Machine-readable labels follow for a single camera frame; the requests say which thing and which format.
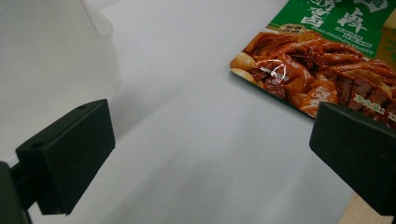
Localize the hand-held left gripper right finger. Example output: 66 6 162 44
308 102 396 217

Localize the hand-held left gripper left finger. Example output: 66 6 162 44
15 98 117 216

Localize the clear plastic container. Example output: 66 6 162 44
0 0 121 158

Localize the red green sauce pouch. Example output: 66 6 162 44
229 0 396 131

